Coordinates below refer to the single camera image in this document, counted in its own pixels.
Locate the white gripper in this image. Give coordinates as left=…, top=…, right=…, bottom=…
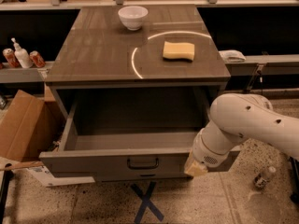
left=184, top=130, right=228, bottom=177

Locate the yellow sponge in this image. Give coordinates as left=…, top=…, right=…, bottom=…
left=163, top=41, right=195, bottom=61

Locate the red soda can left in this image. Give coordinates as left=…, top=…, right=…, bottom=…
left=3, top=49, right=20, bottom=68

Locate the black metal stand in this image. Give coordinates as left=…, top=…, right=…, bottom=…
left=289, top=157, right=299, bottom=204

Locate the grey drawer cabinet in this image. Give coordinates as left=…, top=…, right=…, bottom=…
left=45, top=4, right=232, bottom=183

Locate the white pump bottle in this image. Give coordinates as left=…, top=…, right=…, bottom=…
left=11, top=38, right=33, bottom=69

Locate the red soda can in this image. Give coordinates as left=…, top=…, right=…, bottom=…
left=3, top=49, right=20, bottom=68
left=29, top=50, right=46, bottom=68

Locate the red soda can right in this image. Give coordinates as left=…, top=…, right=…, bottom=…
left=29, top=50, right=46, bottom=68

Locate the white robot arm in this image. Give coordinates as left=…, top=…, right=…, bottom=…
left=184, top=93, right=299, bottom=176

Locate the folded white cloth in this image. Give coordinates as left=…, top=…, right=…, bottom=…
left=220, top=49, right=246, bottom=63

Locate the white ceramic bowl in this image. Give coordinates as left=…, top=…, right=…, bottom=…
left=118, top=6, right=149, bottom=31

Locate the white printed box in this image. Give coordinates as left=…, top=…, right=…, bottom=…
left=27, top=166, right=94, bottom=187

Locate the brown cardboard box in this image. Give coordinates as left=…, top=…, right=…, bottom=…
left=0, top=90, right=65, bottom=169

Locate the grey top drawer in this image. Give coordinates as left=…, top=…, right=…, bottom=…
left=38, top=87, right=242, bottom=179

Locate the clear plastic bottle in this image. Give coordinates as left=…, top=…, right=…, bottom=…
left=253, top=166, right=277, bottom=189

